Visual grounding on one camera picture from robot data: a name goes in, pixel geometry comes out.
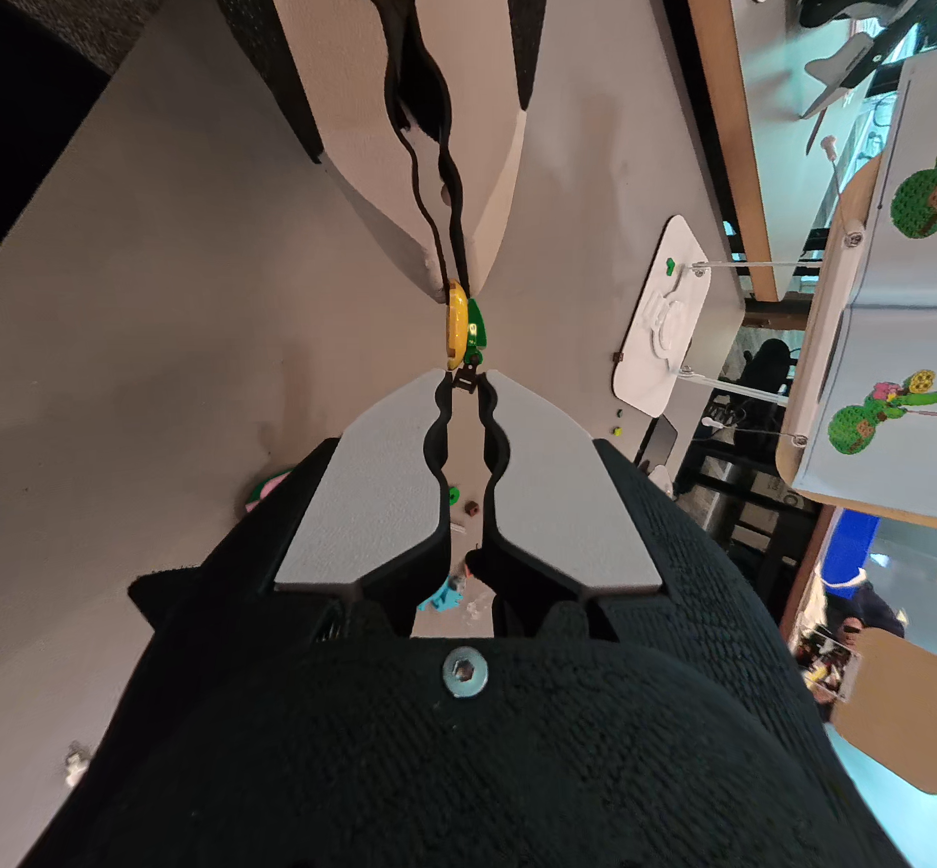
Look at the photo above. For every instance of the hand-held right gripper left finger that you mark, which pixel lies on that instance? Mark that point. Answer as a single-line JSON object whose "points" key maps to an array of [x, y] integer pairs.
{"points": [[366, 502]]}

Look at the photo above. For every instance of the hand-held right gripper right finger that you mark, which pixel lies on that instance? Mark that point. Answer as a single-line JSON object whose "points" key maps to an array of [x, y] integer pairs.
{"points": [[571, 502]]}

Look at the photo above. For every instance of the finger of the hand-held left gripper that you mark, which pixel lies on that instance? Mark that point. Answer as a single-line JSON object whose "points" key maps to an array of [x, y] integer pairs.
{"points": [[344, 77], [479, 77]]}

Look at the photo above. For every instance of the dark small connector brick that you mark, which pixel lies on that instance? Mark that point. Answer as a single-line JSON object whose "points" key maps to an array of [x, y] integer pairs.
{"points": [[466, 376]]}

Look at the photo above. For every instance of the green clip plate brick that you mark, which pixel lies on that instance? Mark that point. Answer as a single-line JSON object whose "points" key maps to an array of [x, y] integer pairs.
{"points": [[476, 330]]}

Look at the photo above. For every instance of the yellow round disc brick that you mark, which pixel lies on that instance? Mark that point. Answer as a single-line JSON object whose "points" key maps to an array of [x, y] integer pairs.
{"points": [[456, 326]]}

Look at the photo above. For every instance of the green plant brick model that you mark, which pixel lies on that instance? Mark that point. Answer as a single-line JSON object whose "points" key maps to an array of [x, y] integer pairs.
{"points": [[267, 487]]}

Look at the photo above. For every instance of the light blue bricks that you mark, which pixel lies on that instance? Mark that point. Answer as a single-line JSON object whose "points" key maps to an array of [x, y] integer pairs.
{"points": [[441, 595]]}

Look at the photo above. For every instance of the clear curved pieces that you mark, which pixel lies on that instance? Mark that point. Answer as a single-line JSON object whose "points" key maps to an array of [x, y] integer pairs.
{"points": [[476, 608]]}

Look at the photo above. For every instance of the black office chair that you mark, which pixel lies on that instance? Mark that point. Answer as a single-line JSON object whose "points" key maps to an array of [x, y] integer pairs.
{"points": [[768, 370]]}

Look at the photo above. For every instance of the blue storage bin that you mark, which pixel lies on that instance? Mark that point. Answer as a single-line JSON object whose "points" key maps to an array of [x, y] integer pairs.
{"points": [[849, 546]]}

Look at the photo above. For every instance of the instruction booklet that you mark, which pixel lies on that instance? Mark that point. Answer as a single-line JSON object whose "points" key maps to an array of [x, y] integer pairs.
{"points": [[878, 370]]}

